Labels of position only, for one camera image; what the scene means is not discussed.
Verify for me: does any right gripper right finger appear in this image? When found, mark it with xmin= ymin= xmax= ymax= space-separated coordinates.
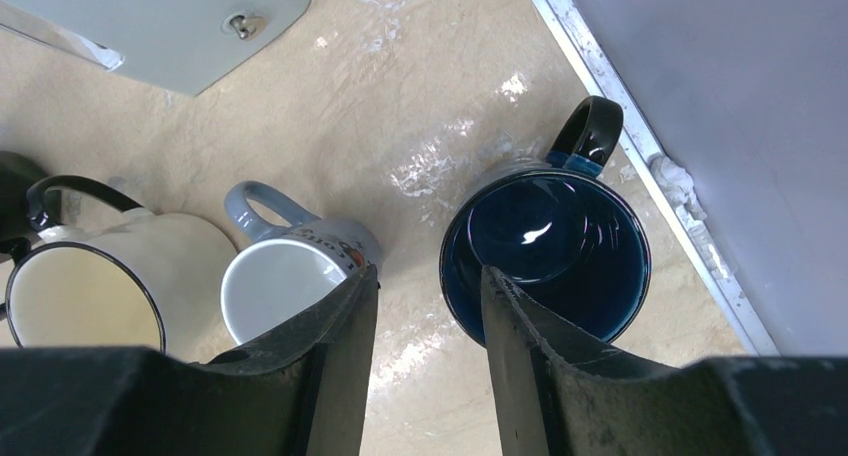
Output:
xmin=481 ymin=266 xmax=847 ymax=455

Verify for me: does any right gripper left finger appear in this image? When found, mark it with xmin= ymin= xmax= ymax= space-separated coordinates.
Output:
xmin=1 ymin=266 xmax=379 ymax=455

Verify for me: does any grey blue mug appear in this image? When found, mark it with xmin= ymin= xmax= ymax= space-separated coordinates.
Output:
xmin=220 ymin=181 xmax=383 ymax=345

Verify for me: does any dark blue mug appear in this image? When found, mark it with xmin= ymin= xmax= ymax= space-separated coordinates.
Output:
xmin=439 ymin=96 xmax=651 ymax=344

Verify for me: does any beige cream mug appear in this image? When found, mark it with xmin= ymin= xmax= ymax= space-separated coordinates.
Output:
xmin=1 ymin=175 xmax=236 ymax=361

